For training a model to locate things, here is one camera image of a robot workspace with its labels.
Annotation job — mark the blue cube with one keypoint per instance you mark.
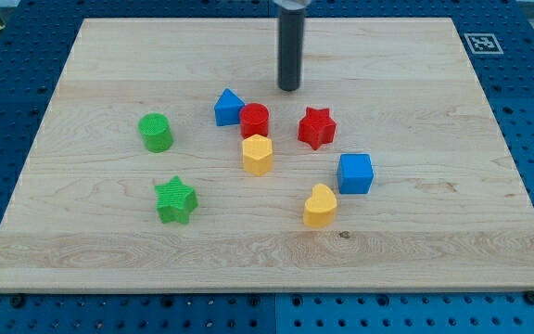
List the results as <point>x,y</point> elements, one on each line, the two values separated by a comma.
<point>355,173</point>

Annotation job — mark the wooden board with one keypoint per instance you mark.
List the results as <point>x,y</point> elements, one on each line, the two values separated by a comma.
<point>447,210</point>

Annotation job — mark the green star block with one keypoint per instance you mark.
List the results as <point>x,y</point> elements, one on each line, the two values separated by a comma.
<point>175,201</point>

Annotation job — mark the yellow heart block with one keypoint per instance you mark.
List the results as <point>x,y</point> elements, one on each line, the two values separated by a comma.
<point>320,208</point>

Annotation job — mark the green cylinder block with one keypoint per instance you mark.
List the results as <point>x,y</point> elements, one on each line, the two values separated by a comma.
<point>154,128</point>

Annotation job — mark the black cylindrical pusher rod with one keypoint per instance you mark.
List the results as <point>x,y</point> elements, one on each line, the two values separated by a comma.
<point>290,34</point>

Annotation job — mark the silver rod mount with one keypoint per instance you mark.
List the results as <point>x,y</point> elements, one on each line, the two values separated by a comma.
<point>292,4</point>

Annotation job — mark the blue triangular prism block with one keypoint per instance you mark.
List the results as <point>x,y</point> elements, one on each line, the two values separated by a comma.
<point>227,108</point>

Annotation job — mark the red cylinder block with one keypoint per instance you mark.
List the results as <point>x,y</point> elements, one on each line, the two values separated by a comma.
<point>254,120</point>

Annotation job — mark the red star block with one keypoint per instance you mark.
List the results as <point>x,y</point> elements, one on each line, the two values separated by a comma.
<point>317,127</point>

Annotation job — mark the white fiducial marker tag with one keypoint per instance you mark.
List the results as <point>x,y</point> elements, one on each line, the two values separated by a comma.
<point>483,43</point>

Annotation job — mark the yellow hexagon block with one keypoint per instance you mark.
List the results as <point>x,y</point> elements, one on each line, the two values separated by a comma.
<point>257,152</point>

